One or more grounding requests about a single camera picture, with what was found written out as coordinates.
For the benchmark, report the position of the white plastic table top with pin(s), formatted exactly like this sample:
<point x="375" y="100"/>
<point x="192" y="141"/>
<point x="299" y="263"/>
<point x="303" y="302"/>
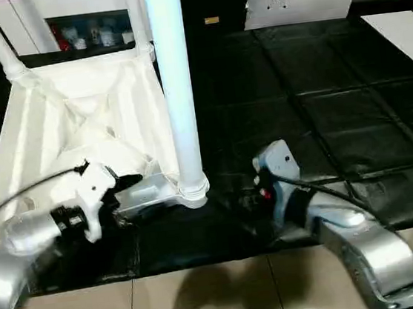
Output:
<point x="71" y="84"/>

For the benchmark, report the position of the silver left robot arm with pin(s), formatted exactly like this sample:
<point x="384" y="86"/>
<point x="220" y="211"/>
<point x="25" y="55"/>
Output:
<point x="9" y="259"/>

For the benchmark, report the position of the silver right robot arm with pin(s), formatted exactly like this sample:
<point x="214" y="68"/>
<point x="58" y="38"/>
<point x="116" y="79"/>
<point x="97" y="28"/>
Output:
<point x="369" y="244"/>

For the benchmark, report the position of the black work mat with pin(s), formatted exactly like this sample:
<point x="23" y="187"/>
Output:
<point x="297" y="95"/>

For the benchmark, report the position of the small white box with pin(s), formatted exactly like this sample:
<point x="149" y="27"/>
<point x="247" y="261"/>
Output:
<point x="126" y="36"/>

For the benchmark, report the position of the red box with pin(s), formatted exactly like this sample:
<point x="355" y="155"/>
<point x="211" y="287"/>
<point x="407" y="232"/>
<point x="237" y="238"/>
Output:
<point x="61" y="38"/>

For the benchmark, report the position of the white cabinet with glass doors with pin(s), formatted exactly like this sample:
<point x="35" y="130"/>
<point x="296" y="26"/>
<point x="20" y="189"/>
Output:
<point x="73" y="2"/>

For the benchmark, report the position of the white flat board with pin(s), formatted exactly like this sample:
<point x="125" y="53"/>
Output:
<point x="402" y="39"/>

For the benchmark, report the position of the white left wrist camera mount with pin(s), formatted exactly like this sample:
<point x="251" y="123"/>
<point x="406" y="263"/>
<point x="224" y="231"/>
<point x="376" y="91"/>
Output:
<point x="91" y="190"/>

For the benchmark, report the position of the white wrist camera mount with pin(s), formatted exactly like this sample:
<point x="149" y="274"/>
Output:
<point x="91" y="190"/>
<point x="278" y="161"/>

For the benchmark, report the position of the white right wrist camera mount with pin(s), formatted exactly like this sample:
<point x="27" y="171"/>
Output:
<point x="278" y="161"/>

